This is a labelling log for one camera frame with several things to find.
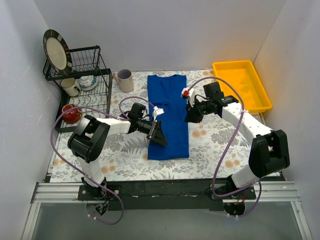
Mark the blue printed t shirt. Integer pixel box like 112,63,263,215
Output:
147,74,189,161

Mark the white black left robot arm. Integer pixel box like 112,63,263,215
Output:
67,103,168,200

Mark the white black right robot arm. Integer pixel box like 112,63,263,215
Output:
181,81,290,199

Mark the beige ceramic mug purple inside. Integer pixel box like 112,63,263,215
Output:
113,69,134,93

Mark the yellow plastic bin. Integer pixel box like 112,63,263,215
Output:
212,60,273,114

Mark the blue white teapot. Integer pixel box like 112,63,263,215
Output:
78,75,98,91

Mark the red cup in rack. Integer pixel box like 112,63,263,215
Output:
61,104,83,124

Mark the cream mug in rack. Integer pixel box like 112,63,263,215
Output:
60,77,81,97

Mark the dark rimmed cream plate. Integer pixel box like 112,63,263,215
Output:
43,29,73,76

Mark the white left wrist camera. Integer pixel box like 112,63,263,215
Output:
152,106,165,119

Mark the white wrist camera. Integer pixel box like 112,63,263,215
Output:
180,87,196,107
152,106,165,119

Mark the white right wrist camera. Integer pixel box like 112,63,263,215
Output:
180,87,196,107

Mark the black wire dish rack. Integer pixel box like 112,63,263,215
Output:
43,45,113,134

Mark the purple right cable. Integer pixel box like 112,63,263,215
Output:
186,76,263,219

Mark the purple cable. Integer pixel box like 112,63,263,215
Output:
186,76,263,219
50,96,161,225

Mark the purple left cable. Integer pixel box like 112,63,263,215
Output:
50,96,161,225

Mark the aluminium frame rail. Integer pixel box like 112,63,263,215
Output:
22,181,313,240

